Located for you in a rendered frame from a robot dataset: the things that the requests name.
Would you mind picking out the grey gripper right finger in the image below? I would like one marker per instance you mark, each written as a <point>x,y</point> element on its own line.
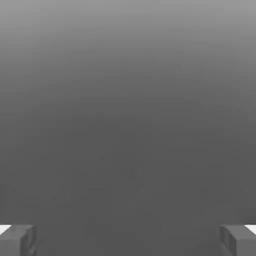
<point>240,240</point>

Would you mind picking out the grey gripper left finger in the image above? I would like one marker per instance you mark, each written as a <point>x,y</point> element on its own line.
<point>16,240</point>

